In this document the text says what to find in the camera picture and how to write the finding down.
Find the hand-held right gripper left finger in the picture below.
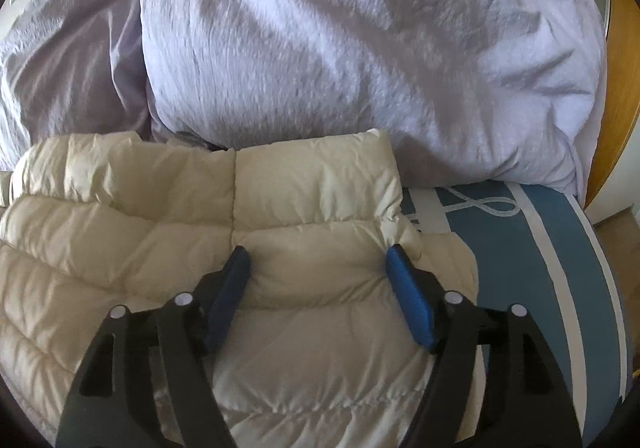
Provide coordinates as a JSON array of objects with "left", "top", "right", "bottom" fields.
[{"left": 55, "top": 245, "right": 251, "bottom": 448}]

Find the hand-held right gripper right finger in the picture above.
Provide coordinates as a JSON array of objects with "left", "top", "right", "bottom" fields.
[{"left": 385, "top": 243, "right": 583, "bottom": 448}]

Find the cream quilted down jacket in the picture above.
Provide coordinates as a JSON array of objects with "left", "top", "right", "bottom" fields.
[{"left": 0, "top": 128, "right": 481, "bottom": 448}]

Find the bed with blue striped sheet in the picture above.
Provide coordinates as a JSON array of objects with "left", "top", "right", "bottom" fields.
[{"left": 400, "top": 181, "right": 635, "bottom": 448}]

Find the lavender pillow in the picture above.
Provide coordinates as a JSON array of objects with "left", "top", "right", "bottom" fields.
[{"left": 0, "top": 0, "right": 155, "bottom": 172}]

